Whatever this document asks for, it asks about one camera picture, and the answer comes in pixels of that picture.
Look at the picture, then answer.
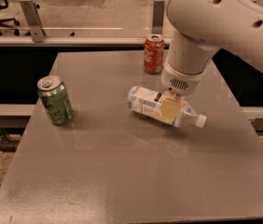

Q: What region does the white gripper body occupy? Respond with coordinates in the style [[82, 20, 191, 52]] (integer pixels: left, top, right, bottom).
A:
[[160, 61, 206, 96]]

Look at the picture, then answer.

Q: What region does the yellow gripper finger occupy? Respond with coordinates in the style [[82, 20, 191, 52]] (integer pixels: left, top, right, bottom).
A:
[[160, 91, 185, 124]]

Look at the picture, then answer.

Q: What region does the blue labelled plastic water bottle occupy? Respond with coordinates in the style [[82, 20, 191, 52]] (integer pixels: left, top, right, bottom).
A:
[[127, 86, 207, 128]]

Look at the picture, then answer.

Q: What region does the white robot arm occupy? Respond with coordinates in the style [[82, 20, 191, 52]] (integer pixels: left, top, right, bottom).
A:
[[161, 0, 263, 96]]

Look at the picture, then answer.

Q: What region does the red cola can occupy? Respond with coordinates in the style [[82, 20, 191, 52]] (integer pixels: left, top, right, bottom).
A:
[[144, 34, 164, 74]]

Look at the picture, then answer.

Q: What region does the green soda can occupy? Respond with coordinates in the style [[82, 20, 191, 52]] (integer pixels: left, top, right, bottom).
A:
[[37, 76, 73, 125]]

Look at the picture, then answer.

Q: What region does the middle metal rail bracket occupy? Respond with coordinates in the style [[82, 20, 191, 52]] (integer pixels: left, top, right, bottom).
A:
[[151, 0, 165, 35]]

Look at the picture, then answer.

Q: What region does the metal rail bracket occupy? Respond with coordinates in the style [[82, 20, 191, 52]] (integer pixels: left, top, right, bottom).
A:
[[20, 0, 46, 43], [151, 0, 165, 35]]

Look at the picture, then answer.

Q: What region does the left metal rail bracket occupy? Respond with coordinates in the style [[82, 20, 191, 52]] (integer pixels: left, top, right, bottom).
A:
[[20, 0, 46, 43]]

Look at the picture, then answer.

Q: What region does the grey metal barrier rail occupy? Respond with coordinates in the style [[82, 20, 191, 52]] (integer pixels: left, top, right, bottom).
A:
[[0, 35, 173, 49]]

